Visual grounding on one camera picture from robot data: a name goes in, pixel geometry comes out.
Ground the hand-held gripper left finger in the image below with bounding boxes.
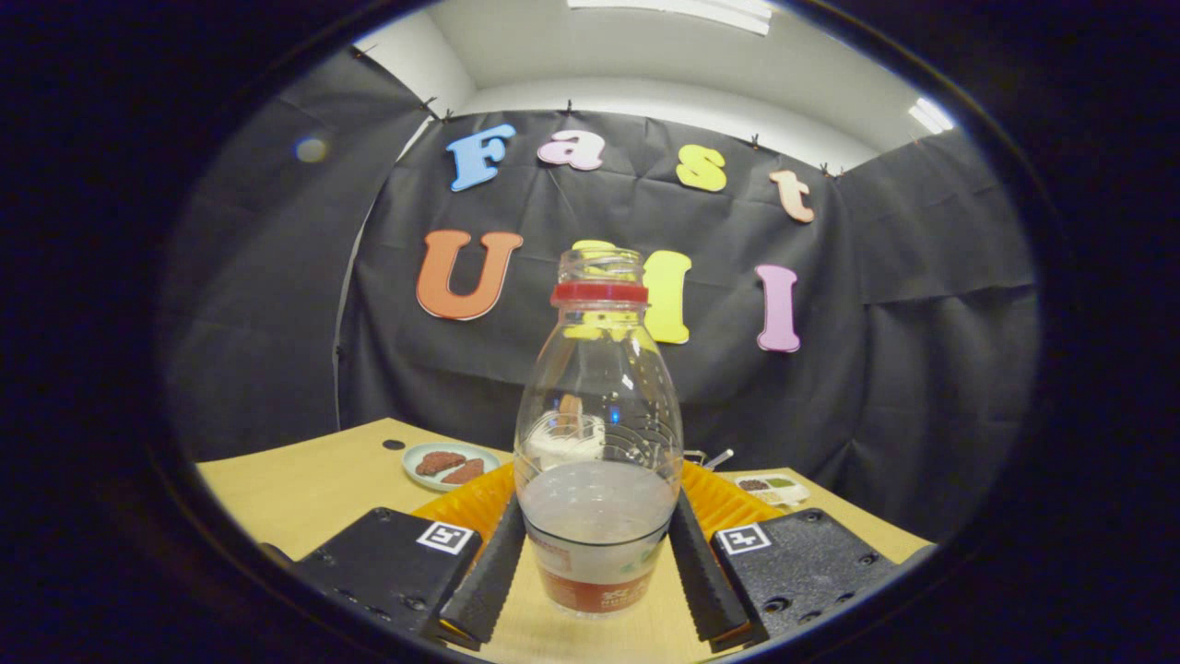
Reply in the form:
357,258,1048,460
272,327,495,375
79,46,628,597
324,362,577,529
261,461,526,646

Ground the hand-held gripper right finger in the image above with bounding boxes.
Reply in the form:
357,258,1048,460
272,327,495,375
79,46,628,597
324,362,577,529
670,461,937,651

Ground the clear plastic juice bottle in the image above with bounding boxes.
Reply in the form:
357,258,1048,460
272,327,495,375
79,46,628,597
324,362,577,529
513,246,685,619

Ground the white divided condiment tray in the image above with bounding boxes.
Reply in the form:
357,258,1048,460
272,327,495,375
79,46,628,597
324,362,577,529
735,473,811,507

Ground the pale green plate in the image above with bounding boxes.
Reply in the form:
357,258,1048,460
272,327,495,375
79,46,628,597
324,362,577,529
402,442,502,492

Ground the wooden table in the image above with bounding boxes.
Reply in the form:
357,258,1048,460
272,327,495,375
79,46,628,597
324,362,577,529
196,417,932,664

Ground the ceiling light panel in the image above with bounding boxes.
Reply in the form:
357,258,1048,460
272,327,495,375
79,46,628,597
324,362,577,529
908,97,957,136
567,0,773,36

